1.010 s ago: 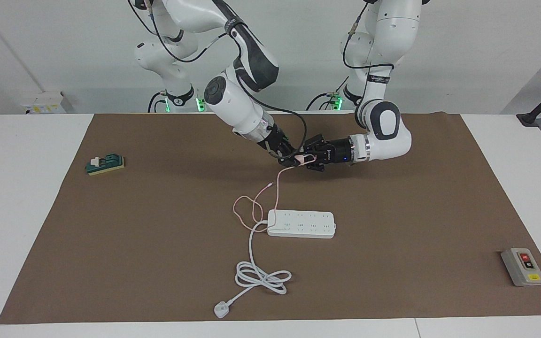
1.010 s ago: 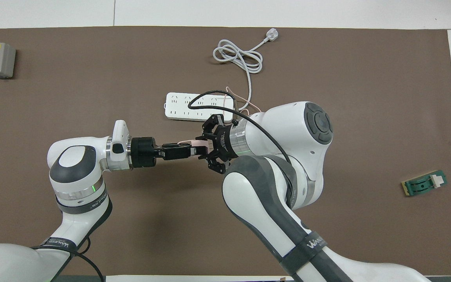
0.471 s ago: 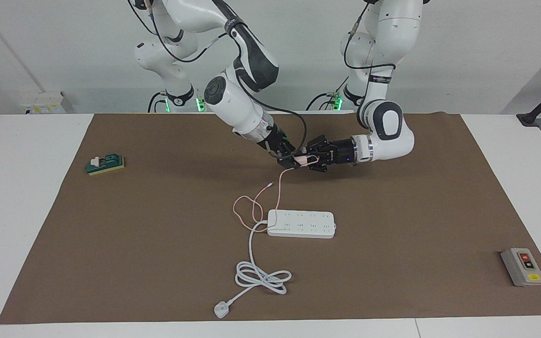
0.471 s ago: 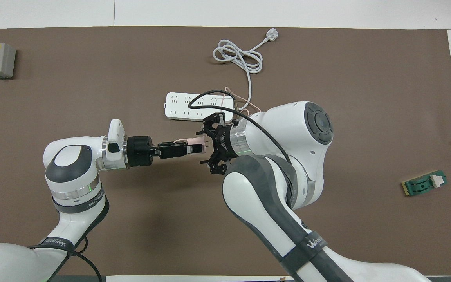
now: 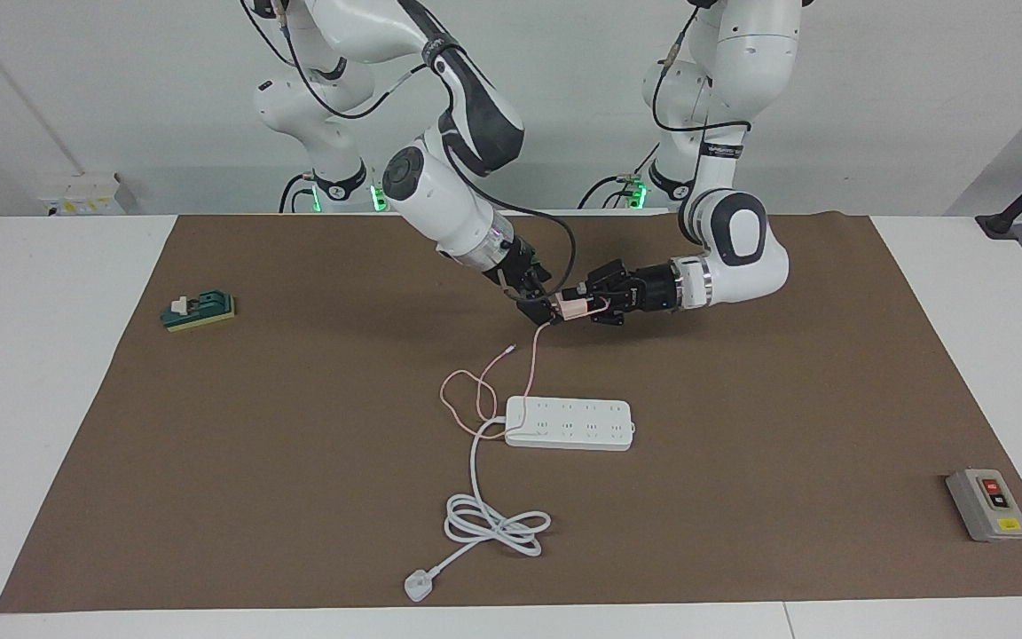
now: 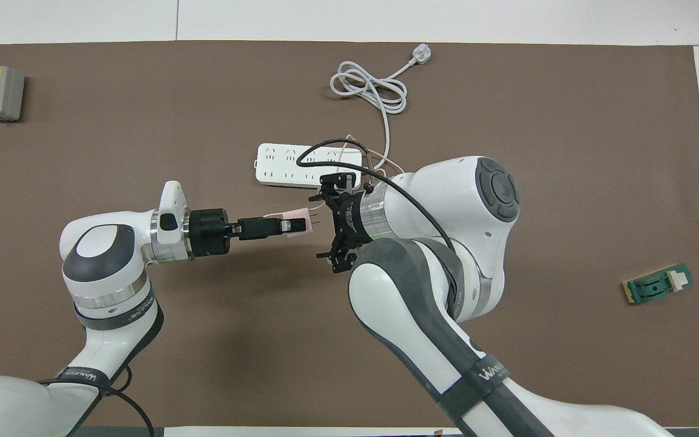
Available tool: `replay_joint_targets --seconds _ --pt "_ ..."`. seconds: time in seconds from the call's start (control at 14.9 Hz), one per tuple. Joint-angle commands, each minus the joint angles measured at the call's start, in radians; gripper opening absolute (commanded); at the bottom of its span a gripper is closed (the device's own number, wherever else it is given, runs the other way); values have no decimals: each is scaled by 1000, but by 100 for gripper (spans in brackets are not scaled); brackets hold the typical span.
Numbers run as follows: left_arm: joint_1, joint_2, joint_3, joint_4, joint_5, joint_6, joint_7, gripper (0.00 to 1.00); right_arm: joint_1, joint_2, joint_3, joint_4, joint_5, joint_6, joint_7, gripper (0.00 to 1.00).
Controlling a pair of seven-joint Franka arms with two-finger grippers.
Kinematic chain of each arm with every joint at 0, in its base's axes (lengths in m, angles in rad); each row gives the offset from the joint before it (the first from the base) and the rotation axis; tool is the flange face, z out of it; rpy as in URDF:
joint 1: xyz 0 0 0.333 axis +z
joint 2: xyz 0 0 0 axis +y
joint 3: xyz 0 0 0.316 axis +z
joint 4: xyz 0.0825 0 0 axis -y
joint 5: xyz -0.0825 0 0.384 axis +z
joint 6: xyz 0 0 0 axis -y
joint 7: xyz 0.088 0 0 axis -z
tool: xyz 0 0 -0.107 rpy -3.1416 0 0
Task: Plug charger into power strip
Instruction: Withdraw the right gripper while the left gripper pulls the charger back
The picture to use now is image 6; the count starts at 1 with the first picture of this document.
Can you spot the grey on-off switch box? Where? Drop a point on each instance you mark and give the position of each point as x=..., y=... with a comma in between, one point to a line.
x=0, y=91

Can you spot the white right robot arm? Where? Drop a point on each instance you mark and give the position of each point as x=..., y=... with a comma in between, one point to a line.
x=446, y=200

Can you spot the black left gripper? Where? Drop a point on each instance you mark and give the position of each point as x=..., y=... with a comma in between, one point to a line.
x=210, y=232

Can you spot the pink charger block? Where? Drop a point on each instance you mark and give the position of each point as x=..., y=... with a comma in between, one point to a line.
x=298, y=213

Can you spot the brown table mat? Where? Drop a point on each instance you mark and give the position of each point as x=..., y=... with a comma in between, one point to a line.
x=252, y=364

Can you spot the green knife switch block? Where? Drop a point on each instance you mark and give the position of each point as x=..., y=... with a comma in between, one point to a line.
x=653, y=286

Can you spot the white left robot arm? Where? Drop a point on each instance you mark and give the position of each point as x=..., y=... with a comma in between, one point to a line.
x=101, y=267

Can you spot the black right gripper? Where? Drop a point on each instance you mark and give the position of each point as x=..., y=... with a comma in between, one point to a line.
x=352, y=221

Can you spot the white power strip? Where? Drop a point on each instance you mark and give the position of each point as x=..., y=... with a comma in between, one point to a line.
x=276, y=167

